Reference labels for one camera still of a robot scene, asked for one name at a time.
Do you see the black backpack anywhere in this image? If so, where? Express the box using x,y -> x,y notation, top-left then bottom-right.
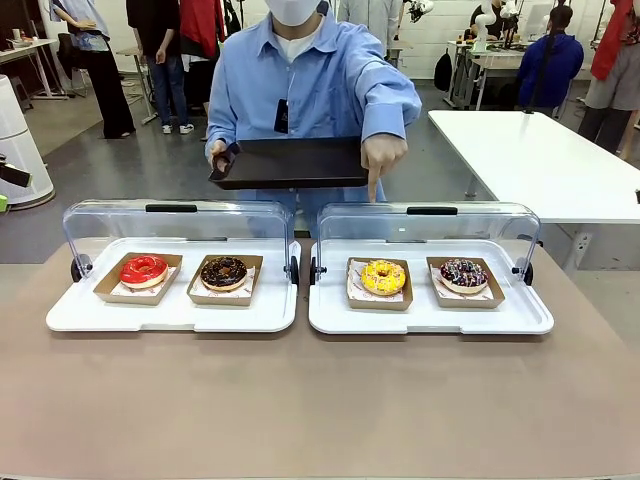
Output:
433,48 -> 454,93

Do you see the purple sprinkled donut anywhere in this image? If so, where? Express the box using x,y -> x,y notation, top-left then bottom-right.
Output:
439,257 -> 490,295

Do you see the person's left hand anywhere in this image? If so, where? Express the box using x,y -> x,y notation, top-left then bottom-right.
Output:
360,134 -> 409,204

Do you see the bystander in blue hoodie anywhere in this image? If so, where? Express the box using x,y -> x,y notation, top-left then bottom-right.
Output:
516,4 -> 585,119

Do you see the bystander in black trousers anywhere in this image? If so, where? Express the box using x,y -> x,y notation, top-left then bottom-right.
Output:
49,0 -> 137,140

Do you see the white background workbench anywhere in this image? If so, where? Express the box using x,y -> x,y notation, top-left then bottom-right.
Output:
444,39 -> 531,111

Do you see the white face mask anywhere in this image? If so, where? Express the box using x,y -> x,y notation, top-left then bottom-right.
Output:
263,0 -> 321,27

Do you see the yellow sprinkled donut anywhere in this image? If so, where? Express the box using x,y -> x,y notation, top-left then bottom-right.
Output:
360,258 -> 407,296

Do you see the white paper liner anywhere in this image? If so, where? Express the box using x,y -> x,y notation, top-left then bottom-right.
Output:
430,263 -> 494,301
108,264 -> 179,297
193,264 -> 257,297
348,262 -> 406,301

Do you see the bystander in grey shirt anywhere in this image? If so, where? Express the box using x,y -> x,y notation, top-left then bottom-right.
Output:
337,0 -> 404,64

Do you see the person in blue shirt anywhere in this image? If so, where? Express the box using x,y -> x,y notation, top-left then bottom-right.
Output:
204,0 -> 424,239

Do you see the bystander with red scarf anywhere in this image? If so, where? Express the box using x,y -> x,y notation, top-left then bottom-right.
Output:
578,0 -> 640,156

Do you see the person's right hand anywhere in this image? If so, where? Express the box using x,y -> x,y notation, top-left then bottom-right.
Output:
205,139 -> 232,174

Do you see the person's left forearm blue sleeve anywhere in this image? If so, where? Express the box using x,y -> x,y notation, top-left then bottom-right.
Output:
360,84 -> 424,146

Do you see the white side table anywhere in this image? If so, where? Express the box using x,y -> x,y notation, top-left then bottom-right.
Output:
428,109 -> 640,271

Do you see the yellow glazed donut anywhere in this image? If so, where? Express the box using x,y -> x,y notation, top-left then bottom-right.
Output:
346,256 -> 414,312

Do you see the clear display case lid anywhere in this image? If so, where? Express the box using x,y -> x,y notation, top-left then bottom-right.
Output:
309,201 -> 542,287
62,198 -> 301,289

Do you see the bystander in black t-shirt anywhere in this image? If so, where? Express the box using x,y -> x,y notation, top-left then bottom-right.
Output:
126,0 -> 196,136

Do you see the background desk with clutter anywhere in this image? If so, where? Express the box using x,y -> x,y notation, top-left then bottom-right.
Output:
0,37 -> 69,101

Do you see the bystander in red top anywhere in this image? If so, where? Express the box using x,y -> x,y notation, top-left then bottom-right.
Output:
178,0 -> 227,114

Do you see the white display case base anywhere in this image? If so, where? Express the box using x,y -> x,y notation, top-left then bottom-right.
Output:
308,238 -> 555,336
45,237 -> 303,335

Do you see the chocolate glazed donut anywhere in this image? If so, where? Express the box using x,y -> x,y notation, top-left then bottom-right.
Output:
186,253 -> 265,308

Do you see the red glazed donut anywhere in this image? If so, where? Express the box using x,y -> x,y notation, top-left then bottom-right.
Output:
93,251 -> 184,306
118,254 -> 170,290

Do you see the black stand pole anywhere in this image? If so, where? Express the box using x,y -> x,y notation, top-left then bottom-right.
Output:
522,0 -> 574,116

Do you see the person's right forearm blue sleeve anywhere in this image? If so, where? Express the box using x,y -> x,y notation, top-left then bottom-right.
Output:
205,92 -> 242,150

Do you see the black serving tray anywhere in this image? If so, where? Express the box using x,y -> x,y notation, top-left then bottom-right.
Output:
208,135 -> 374,191

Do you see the black clip-on microphone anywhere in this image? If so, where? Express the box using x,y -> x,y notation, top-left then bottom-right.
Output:
273,98 -> 290,135

